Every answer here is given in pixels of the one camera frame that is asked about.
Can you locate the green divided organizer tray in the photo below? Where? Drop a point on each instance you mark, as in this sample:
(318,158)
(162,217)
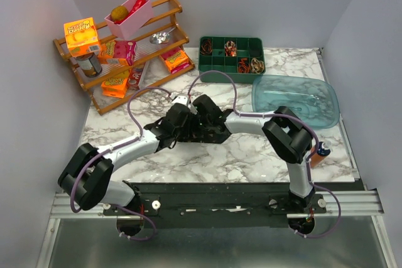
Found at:
(217,67)

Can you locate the rolled orange black tie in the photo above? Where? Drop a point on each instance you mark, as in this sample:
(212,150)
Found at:
(243,66)

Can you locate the rolled dark orange tie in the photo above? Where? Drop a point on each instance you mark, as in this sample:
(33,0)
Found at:
(206,47)

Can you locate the orange bottle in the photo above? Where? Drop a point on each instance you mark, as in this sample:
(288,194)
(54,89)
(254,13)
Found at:
(324,150)

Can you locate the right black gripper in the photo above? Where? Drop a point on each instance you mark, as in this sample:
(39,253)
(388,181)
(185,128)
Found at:
(198,115)

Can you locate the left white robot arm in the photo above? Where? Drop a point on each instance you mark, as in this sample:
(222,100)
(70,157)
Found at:
(87,176)

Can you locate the metal spoon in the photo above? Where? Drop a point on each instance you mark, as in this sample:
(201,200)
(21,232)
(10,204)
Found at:
(161,37)

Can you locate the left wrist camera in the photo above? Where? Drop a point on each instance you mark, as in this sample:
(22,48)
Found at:
(182,99)

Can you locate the aluminium rail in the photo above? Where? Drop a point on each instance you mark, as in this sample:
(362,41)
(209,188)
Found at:
(351,203)

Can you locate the orange sponge box right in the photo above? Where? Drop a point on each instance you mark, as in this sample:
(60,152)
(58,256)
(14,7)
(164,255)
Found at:
(175,60)

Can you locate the rolled tan patterned tie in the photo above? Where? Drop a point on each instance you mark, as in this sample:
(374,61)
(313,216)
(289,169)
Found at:
(257,66)

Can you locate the teal plastic tub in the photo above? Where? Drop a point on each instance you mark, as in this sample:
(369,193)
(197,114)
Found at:
(312,100)

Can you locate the dark glass jar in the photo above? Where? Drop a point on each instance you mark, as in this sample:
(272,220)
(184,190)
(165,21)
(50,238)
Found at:
(89,64)

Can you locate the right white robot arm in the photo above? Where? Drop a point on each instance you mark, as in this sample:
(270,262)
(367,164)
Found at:
(290,140)

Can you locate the orange sponge box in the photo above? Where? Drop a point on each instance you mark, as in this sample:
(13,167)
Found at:
(116,86)
(175,60)

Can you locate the orange scrub daddy box top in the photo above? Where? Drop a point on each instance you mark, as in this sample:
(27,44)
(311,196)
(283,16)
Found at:
(81,37)

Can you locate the red white small box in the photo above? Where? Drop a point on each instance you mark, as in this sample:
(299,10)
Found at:
(137,76)

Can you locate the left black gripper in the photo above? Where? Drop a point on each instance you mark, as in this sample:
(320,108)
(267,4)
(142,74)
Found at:
(186,133)

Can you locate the pink scrub sponge box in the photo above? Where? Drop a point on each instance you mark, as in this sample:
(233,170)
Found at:
(118,52)

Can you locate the pink plastic bin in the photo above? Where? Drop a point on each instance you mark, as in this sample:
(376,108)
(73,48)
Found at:
(133,22)

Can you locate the rolled red patterned tie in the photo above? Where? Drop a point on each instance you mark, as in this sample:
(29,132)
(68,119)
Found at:
(230,49)

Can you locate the orange sponge box bottom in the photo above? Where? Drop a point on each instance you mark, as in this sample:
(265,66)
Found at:
(116,86)

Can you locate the black leaf patterned tie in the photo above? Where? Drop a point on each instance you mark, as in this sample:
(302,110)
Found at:
(205,137)

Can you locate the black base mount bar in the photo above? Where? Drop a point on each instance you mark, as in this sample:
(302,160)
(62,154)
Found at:
(223,205)

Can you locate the red chili pepper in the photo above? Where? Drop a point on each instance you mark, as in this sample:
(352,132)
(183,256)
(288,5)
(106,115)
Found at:
(137,5)

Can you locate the brown round fruit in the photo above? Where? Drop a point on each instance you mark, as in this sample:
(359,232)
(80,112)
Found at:
(118,14)

